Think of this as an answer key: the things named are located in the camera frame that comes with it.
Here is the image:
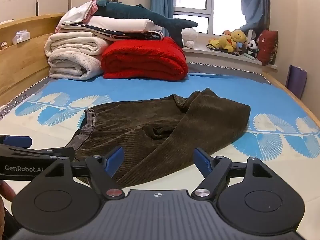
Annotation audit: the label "dark brown corduroy pants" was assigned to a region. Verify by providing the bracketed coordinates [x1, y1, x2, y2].
[69, 89, 251, 187]

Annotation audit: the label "person's left hand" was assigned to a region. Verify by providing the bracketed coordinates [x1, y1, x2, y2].
[0, 180, 16, 236]

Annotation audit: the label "blue white patterned bed sheet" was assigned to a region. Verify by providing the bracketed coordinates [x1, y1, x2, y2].
[1, 73, 319, 239]

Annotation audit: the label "cream folded quilt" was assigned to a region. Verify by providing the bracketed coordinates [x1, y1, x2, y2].
[44, 31, 110, 81]

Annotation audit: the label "white tissue box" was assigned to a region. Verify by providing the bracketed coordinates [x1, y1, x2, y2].
[12, 29, 30, 44]

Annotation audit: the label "purple bag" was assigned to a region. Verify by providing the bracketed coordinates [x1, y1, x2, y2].
[285, 65, 307, 99]

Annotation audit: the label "red folded blanket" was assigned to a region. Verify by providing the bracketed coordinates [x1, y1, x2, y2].
[101, 37, 188, 81]

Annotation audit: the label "yellow plush toy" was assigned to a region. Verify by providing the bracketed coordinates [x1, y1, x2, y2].
[207, 29, 247, 55]

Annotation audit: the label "panda plush toy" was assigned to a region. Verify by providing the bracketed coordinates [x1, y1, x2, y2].
[247, 40, 259, 59]

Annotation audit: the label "white folded bedding stack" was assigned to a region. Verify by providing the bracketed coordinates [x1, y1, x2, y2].
[55, 0, 164, 41]

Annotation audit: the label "white round plush toy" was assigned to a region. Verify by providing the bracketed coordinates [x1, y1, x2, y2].
[182, 28, 198, 49]

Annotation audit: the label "blue shark plush toy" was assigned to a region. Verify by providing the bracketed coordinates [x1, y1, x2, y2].
[93, 0, 199, 48]

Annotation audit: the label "blue curtain right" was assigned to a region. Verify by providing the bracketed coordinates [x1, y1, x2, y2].
[240, 0, 271, 37]

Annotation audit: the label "window with white frame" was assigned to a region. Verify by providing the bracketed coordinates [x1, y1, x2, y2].
[173, 0, 246, 35]

